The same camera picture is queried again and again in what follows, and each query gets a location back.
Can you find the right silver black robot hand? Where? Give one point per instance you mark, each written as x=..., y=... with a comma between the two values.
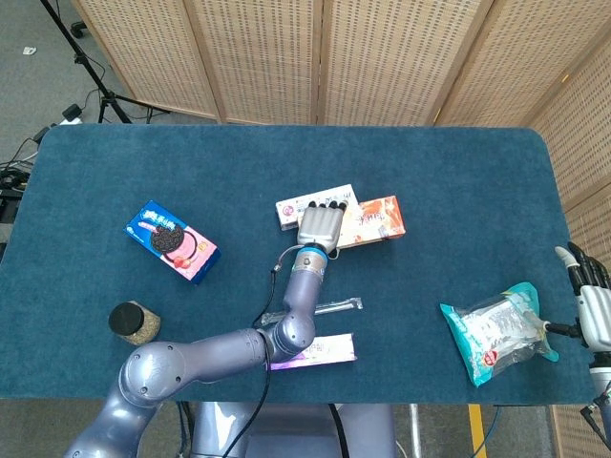
x=596, y=310

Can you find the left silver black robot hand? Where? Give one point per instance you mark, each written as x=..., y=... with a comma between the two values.
x=320, y=226

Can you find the orange biscuit stick box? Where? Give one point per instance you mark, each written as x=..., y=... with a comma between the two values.
x=377, y=222

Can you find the right grey-purple robot arm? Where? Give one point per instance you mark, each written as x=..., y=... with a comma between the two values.
x=602, y=381

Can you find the left grey-purple robot arm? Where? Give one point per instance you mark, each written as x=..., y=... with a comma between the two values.
x=191, y=358

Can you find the white toothpaste box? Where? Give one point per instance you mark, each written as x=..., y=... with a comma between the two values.
x=291, y=212

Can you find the purple Darlie toothpaste box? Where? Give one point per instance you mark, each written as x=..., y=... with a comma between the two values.
x=334, y=348

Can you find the blue Oreo cookie box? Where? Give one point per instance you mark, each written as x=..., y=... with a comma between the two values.
x=172, y=241

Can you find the blue carpet table cover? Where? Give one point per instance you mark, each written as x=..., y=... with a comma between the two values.
x=334, y=157

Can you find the clear plastic wrapped straw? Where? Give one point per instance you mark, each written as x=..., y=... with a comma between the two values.
x=339, y=305

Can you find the teal clear snack bag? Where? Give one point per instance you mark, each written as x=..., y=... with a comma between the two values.
x=496, y=334

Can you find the yellow floor tape strip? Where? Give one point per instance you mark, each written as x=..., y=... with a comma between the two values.
x=477, y=429

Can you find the wooden wicker folding screen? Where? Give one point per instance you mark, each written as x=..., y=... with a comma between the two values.
x=267, y=57

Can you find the grey-purple robot torso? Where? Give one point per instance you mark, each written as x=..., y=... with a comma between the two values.
x=310, y=431

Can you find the grain jar with black lid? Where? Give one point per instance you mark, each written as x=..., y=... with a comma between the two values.
x=136, y=324

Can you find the silver metal table leg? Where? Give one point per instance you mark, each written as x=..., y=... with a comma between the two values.
x=416, y=429

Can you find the black tripod stand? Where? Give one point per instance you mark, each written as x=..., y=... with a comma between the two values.
x=82, y=61

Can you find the black caster wheel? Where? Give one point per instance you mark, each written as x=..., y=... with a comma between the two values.
x=78, y=29

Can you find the white paper scrap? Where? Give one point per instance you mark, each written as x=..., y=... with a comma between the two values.
x=29, y=50

